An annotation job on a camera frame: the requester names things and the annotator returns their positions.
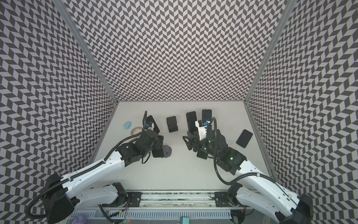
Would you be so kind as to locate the phone back right on stand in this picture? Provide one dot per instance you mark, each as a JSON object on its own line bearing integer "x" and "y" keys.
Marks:
{"x": 206, "y": 114}

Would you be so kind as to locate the aluminium corner post left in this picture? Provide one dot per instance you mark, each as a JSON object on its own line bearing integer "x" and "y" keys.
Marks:
{"x": 60, "y": 6}

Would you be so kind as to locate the purple phone on stand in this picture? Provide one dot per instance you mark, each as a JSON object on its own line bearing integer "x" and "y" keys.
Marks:
{"x": 191, "y": 118}

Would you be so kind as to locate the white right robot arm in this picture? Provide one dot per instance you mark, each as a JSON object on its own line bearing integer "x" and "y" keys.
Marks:
{"x": 248, "y": 185}

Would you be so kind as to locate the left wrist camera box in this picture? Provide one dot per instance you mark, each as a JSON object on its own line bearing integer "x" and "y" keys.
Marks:
{"x": 149, "y": 125}

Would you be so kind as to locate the light blue earbuds case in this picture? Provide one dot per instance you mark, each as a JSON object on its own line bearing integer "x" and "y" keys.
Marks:
{"x": 127, "y": 125}

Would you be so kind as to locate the aluminium corner post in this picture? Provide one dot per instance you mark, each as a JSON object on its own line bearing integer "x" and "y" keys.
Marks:
{"x": 271, "y": 47}
{"x": 60, "y": 6}

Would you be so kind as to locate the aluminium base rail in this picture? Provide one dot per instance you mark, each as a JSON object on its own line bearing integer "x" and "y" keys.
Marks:
{"x": 174, "y": 205}

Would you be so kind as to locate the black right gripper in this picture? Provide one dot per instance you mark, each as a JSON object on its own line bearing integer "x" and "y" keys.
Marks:
{"x": 194, "y": 141}

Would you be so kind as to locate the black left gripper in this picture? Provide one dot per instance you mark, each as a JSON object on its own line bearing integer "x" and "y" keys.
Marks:
{"x": 159, "y": 142}

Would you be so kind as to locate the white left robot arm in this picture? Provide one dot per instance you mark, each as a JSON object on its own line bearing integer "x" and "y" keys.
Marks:
{"x": 62, "y": 195}

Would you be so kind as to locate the clear packing tape roll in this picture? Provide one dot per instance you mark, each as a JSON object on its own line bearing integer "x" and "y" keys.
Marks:
{"x": 136, "y": 131}

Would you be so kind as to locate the aluminium corner post right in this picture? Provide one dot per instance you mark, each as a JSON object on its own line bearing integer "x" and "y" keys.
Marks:
{"x": 271, "y": 47}

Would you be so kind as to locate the purple round stand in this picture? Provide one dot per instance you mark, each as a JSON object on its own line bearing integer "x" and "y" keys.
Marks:
{"x": 167, "y": 151}

